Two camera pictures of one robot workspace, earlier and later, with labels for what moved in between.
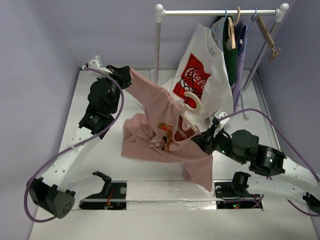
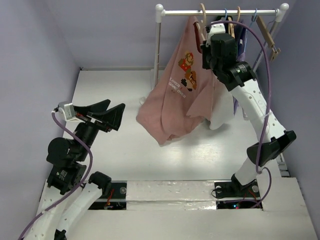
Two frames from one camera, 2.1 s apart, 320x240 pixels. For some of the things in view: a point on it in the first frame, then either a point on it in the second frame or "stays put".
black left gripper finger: (122, 76) → (101, 106)
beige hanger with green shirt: (231, 29) stays put
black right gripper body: (207, 141) → (206, 57)
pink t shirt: (162, 134) → (181, 92)
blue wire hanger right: (247, 31) stays put
